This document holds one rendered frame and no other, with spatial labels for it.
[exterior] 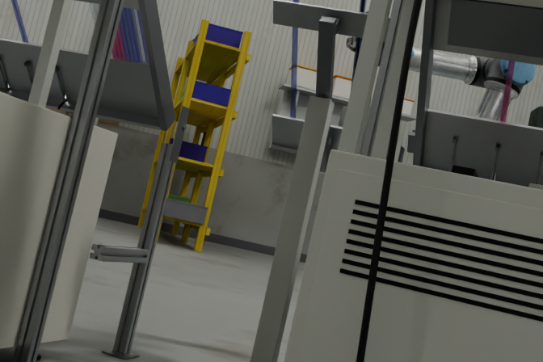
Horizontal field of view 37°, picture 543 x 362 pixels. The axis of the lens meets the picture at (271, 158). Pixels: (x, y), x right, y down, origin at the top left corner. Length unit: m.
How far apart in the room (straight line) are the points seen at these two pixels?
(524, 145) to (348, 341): 1.00
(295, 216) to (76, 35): 9.69
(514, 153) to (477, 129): 0.11
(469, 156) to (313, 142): 0.42
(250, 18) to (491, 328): 10.71
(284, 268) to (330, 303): 0.87
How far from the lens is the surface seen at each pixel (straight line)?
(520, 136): 2.14
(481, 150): 2.18
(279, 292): 2.17
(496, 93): 2.64
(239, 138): 11.58
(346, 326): 1.30
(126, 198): 11.46
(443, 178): 1.29
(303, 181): 2.17
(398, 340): 1.29
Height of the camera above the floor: 0.48
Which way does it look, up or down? 4 degrees up
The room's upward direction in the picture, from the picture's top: 13 degrees clockwise
